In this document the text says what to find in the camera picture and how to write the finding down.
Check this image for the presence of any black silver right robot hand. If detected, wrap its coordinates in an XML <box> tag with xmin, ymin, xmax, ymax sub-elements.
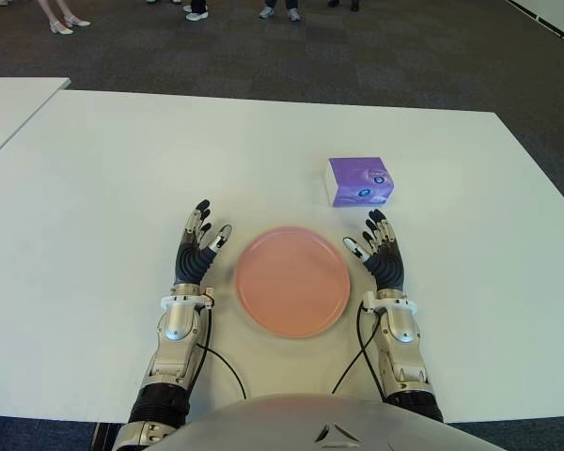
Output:
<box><xmin>341</xmin><ymin>209</ymin><xmax>408</xmax><ymax>292</ymax></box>

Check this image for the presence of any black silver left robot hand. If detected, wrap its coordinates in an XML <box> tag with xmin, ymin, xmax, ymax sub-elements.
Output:
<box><xmin>172</xmin><ymin>199</ymin><xmax>234</xmax><ymax>287</ymax></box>

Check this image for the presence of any purple tissue paper pack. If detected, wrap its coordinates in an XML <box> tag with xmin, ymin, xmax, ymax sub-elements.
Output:
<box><xmin>326</xmin><ymin>156</ymin><xmax>392</xmax><ymax>208</ymax></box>

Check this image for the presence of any round pink plate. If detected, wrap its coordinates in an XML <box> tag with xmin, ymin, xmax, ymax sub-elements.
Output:
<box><xmin>233</xmin><ymin>225</ymin><xmax>353</xmax><ymax>339</ymax></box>

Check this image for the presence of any silver robot torso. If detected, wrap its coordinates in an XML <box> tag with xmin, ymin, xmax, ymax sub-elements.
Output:
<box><xmin>157</xmin><ymin>393</ymin><xmax>516</xmax><ymax>451</ymax></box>

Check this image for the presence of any grey table leg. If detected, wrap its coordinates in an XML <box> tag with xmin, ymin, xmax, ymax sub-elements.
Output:
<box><xmin>92</xmin><ymin>422</ymin><xmax>112</xmax><ymax>451</ymax></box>

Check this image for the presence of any white table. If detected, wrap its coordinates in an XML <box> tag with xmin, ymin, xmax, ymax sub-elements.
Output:
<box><xmin>505</xmin><ymin>0</ymin><xmax>564</xmax><ymax>48</ymax></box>
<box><xmin>0</xmin><ymin>77</ymin><xmax>71</xmax><ymax>168</ymax></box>

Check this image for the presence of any man in blue shirt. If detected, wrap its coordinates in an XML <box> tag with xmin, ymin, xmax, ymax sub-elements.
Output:
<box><xmin>182</xmin><ymin>0</ymin><xmax>212</xmax><ymax>23</ymax></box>

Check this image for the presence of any man in plaid shirt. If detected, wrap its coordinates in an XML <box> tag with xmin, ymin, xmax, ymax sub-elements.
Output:
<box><xmin>258</xmin><ymin>0</ymin><xmax>302</xmax><ymax>23</ymax></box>

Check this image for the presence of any person wearing white heels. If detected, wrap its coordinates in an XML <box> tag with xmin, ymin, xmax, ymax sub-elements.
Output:
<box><xmin>36</xmin><ymin>0</ymin><xmax>91</xmax><ymax>35</ymax></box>

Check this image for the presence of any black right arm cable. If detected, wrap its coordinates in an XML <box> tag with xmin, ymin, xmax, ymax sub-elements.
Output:
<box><xmin>331</xmin><ymin>300</ymin><xmax>389</xmax><ymax>405</ymax></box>

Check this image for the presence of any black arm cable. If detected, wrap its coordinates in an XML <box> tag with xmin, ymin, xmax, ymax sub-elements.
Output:
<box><xmin>331</xmin><ymin>300</ymin><xmax>389</xmax><ymax>405</ymax></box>
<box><xmin>195</xmin><ymin>295</ymin><xmax>249</xmax><ymax>401</ymax></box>

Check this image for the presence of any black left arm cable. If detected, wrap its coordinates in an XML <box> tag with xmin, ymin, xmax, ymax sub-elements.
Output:
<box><xmin>195</xmin><ymin>295</ymin><xmax>249</xmax><ymax>401</ymax></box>

